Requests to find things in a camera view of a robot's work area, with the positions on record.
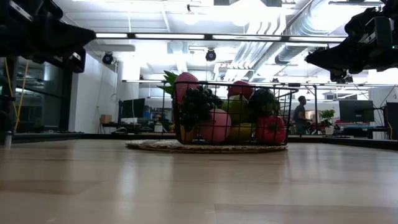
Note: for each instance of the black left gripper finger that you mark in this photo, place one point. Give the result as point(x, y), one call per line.
point(65, 37)
point(77, 63)

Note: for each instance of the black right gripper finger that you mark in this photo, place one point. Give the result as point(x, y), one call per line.
point(339, 75)
point(335, 59)

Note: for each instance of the red bell pepper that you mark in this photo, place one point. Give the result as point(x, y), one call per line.
point(270, 129)

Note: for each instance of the red apple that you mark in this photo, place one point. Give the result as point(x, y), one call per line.
point(241, 89)

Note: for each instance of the green pear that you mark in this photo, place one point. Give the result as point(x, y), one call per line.
point(236, 109)

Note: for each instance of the pink peach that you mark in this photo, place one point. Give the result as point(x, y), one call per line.
point(216, 126)
point(186, 82)

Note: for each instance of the yellow banana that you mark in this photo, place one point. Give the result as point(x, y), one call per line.
point(241, 133)

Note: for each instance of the black grapes bunch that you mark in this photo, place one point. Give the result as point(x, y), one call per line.
point(196, 105)

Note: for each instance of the yellow bell pepper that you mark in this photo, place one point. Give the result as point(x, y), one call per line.
point(188, 137)

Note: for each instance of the black round ceiling spotlight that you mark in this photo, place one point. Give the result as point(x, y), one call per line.
point(211, 55)
point(107, 58)

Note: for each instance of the black metal stand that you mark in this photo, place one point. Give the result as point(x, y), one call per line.
point(316, 105)

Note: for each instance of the black monitor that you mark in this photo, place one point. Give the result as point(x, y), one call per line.
point(392, 115)
point(132, 108)
point(356, 111)

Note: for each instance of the potted green plant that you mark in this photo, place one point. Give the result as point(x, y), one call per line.
point(327, 115)

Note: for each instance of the person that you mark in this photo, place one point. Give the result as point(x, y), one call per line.
point(300, 115)

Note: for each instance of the cardboard box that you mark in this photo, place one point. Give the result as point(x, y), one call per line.
point(106, 119)

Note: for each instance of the small white bottle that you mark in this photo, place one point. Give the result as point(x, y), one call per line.
point(7, 140)

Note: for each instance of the round woven mat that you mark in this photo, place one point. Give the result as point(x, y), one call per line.
point(155, 146)

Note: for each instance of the silver ventilation duct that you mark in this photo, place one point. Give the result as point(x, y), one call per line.
point(311, 18)

